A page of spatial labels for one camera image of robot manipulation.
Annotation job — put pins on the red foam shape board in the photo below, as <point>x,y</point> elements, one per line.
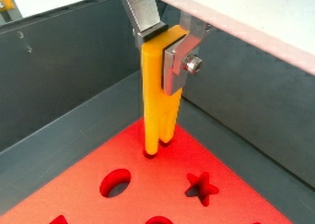
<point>117,187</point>

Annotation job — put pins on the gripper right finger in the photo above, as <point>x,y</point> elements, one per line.
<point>180,54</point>

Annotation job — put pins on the yellow two-prong peg object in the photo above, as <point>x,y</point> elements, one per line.
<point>160,106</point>

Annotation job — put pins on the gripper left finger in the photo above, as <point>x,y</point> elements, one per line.
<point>143,15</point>

